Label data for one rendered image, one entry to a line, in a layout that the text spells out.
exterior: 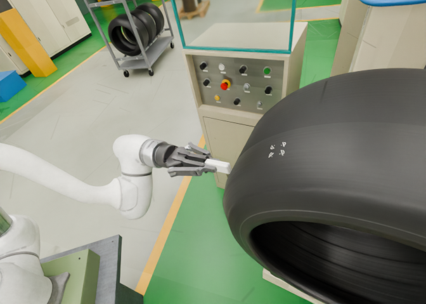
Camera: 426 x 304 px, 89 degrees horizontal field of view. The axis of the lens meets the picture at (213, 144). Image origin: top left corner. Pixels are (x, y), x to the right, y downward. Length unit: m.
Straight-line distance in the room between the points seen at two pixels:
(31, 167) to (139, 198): 0.30
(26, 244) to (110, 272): 0.37
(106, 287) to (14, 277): 0.36
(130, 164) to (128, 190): 0.08
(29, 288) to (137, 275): 0.97
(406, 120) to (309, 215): 0.18
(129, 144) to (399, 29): 0.73
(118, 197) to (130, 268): 1.27
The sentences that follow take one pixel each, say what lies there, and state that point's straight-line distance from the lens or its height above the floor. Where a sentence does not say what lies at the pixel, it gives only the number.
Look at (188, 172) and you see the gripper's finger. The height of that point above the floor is 1.24.
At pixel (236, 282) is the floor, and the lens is 1.75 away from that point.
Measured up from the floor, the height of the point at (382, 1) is 1.56.
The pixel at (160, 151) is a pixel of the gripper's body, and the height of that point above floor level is 1.26.
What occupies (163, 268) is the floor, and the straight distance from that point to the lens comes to 1.88.
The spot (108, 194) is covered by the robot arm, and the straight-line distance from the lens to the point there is 0.78.
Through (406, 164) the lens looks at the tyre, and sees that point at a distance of 0.33.
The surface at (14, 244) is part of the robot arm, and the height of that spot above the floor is 0.99.
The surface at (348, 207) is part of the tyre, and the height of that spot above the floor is 1.43.
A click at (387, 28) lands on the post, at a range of 0.61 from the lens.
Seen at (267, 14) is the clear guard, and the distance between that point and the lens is 1.02.
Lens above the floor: 1.70
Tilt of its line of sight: 45 degrees down
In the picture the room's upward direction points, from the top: 13 degrees counter-clockwise
